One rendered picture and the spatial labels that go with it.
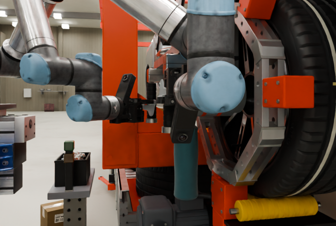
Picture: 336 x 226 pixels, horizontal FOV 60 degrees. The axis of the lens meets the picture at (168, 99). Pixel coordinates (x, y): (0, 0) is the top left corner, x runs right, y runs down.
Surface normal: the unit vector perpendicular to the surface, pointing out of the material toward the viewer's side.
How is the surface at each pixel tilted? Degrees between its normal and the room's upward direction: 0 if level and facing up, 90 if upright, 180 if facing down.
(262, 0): 125
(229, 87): 90
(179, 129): 120
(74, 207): 90
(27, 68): 90
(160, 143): 90
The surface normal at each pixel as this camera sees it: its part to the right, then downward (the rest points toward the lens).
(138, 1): -0.20, 0.34
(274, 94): -0.98, 0.00
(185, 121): 0.16, 0.50
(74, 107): -0.56, 0.00
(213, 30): -0.06, 0.00
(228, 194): 0.20, 0.00
